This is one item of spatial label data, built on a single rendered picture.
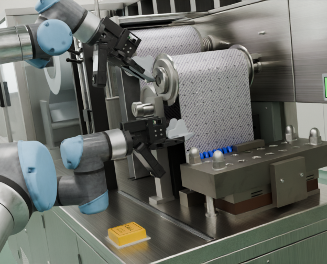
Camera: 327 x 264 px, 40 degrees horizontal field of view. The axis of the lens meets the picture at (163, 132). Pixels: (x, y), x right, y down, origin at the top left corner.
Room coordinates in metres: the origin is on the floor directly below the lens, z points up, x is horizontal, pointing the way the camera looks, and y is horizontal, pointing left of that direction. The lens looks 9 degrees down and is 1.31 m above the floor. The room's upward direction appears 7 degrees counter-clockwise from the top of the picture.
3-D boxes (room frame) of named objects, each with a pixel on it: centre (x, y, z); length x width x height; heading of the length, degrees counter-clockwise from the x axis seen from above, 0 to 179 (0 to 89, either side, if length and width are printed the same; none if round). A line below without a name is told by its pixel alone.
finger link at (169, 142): (1.18, -0.01, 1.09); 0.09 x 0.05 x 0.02; 116
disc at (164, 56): (1.28, -0.02, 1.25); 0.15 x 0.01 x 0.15; 27
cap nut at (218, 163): (1.08, -0.12, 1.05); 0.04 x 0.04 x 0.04
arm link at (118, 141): (1.14, 0.13, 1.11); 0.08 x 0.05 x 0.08; 27
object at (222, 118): (1.28, -0.16, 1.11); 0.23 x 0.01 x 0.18; 117
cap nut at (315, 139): (1.22, -0.41, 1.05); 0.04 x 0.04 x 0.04
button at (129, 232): (1.03, 0.12, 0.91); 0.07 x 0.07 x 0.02; 27
